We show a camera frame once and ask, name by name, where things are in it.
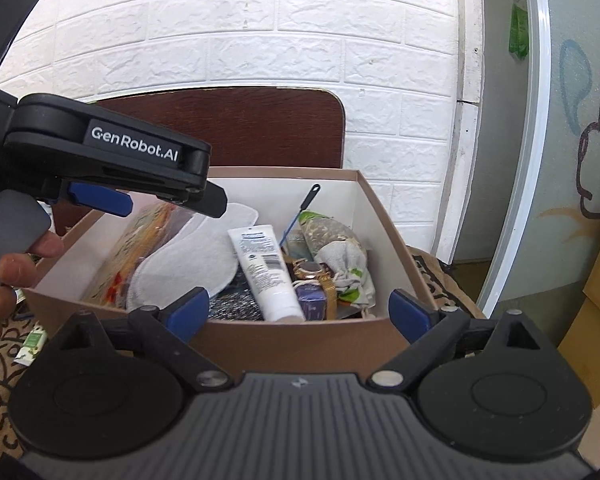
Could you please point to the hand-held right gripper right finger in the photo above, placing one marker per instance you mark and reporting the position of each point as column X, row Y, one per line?
column 409, row 314

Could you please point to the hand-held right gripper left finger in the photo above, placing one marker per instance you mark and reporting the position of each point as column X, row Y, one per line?
column 189, row 312

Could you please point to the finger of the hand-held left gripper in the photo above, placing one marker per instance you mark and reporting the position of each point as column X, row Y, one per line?
column 102, row 199
column 205, row 200

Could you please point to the white insoles pair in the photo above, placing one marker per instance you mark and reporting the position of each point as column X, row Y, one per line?
column 190, row 265

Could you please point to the brown cardboard box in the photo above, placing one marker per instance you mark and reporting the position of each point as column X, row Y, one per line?
column 305, row 345

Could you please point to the person's left hand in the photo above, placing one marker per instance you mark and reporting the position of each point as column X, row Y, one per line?
column 15, row 270

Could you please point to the dark glittery pouch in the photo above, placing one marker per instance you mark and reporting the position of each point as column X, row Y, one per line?
column 235, row 302

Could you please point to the printed plastic packet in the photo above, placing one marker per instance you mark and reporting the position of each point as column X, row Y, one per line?
column 135, row 245

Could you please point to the white green cloth pouch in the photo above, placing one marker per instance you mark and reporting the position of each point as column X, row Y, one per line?
column 350, row 275

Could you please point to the white cream tube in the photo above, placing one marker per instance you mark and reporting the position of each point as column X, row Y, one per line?
column 267, row 270

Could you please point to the brown wooden headboard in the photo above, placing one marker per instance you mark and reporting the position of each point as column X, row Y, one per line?
column 260, row 125

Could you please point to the purple small box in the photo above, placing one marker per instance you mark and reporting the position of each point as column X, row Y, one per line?
column 311, row 302

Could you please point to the gold wrist watch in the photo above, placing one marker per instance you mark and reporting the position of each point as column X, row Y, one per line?
column 312, row 271

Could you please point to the green white tube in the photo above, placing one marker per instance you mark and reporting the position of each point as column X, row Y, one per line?
column 30, row 347

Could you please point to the letter printed blanket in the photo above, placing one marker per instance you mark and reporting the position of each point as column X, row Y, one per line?
column 0, row 400

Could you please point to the green hanging bag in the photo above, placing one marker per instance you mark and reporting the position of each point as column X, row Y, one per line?
column 519, row 32

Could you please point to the white door frame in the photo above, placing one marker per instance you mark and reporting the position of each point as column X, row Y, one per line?
column 535, row 135

